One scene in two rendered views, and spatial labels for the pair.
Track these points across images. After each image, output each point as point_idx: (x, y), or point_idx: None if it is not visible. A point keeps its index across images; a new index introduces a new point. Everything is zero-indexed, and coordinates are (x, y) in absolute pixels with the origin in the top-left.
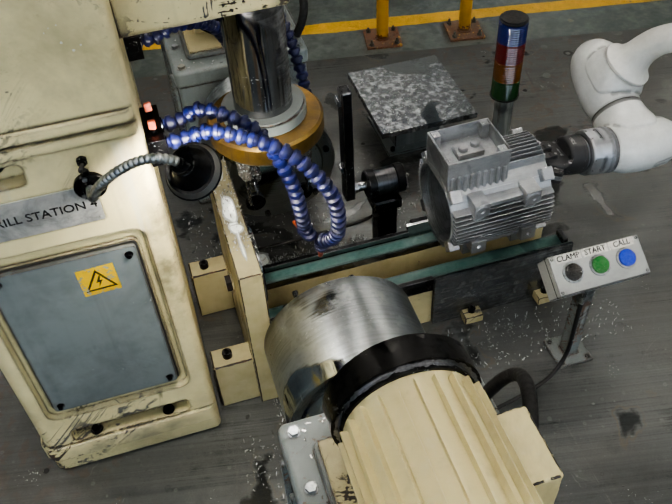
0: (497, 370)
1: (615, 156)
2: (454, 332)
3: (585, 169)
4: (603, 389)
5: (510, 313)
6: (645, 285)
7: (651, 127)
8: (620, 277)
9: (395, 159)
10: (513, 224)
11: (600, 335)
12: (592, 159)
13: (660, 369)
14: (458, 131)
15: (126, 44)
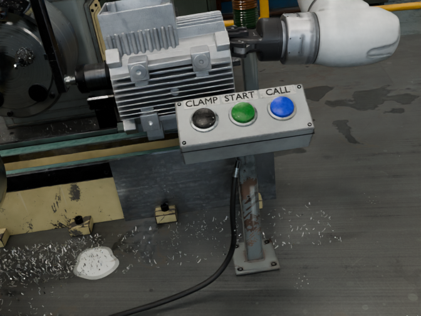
0: (163, 270)
1: (314, 35)
2: (141, 230)
3: (281, 51)
4: (280, 304)
5: (209, 217)
6: (371, 200)
7: (359, 9)
8: (269, 130)
9: None
10: (188, 99)
11: (300, 244)
12: (287, 37)
13: (364, 288)
14: (140, 5)
15: None
